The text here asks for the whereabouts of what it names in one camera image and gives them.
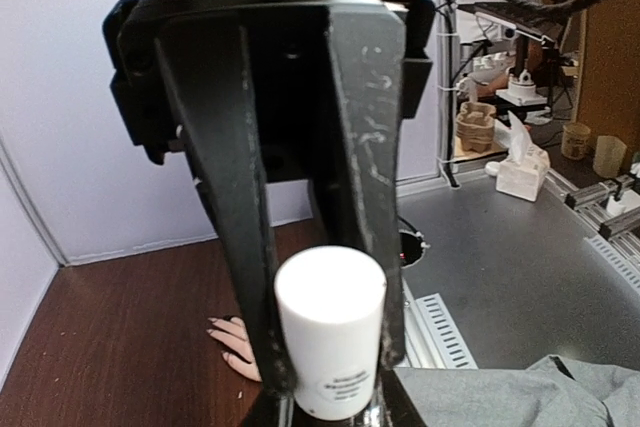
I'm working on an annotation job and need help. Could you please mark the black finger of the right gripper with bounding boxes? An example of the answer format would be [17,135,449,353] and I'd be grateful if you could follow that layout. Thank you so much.
[326,5,406,367]
[155,24,296,392]

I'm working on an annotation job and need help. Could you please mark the white capped nail polish bottle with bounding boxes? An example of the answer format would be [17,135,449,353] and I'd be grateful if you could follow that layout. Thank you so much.
[291,402,385,427]

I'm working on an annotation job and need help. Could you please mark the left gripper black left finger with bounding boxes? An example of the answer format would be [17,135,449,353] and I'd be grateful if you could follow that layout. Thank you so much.
[240,390,295,427]

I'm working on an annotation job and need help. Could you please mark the white cap with black brush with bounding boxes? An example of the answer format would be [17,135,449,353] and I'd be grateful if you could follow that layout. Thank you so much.
[274,246,387,421]

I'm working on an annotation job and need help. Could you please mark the aluminium corner post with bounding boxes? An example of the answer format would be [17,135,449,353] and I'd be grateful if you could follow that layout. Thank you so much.
[1,138,68,267]
[434,0,460,189]

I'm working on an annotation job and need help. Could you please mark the right aluminium corner post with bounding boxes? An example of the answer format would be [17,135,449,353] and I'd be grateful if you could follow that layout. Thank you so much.
[434,0,460,189]

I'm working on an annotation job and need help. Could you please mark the right round controller board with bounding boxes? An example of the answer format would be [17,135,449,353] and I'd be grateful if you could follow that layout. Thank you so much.
[399,229,430,268]

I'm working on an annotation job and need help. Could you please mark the left aluminium corner post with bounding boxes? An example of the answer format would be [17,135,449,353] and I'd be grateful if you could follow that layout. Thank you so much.
[1,138,68,267]

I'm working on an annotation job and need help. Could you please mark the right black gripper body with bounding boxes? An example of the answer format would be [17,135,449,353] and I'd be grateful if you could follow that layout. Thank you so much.
[103,0,435,165]

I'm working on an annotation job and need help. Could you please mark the white tissue box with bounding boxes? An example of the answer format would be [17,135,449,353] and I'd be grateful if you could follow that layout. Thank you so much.
[496,112,550,202]

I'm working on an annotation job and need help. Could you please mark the person's bare hand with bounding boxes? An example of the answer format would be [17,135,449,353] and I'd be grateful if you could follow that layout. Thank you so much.
[206,315,262,383]

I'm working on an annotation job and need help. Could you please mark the grey sleeved forearm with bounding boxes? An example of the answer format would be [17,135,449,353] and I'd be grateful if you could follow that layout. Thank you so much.
[396,355,639,426]

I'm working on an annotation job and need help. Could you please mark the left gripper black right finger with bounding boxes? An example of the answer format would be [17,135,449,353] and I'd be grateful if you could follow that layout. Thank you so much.
[377,370,427,427]

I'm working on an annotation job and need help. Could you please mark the aluminium front frame rail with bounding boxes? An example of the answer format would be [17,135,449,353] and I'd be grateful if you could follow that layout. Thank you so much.
[399,172,639,369]

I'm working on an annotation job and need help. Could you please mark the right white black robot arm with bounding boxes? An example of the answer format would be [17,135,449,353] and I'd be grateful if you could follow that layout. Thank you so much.
[103,0,435,394]

